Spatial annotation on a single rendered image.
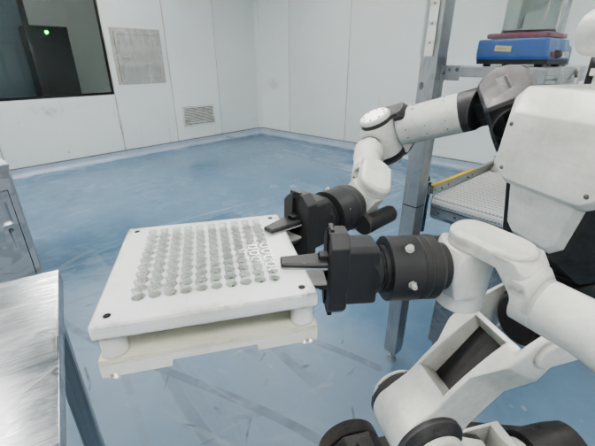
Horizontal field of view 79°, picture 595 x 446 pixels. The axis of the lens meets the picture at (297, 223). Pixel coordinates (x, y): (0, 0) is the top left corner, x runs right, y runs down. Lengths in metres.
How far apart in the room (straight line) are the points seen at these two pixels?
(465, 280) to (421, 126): 0.48
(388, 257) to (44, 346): 0.58
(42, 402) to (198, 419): 1.03
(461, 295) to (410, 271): 0.09
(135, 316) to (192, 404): 1.27
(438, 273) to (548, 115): 0.34
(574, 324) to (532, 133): 0.35
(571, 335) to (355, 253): 0.24
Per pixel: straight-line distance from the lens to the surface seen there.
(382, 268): 0.47
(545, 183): 0.70
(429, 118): 0.91
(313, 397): 1.65
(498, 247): 0.50
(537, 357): 0.81
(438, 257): 0.49
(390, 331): 1.71
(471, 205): 1.39
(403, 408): 0.85
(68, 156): 5.53
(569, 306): 0.49
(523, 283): 0.49
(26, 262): 2.64
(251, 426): 1.58
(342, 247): 0.45
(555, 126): 0.69
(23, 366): 0.74
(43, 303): 0.88
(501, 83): 0.88
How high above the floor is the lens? 1.26
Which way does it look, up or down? 24 degrees down
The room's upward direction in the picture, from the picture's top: straight up
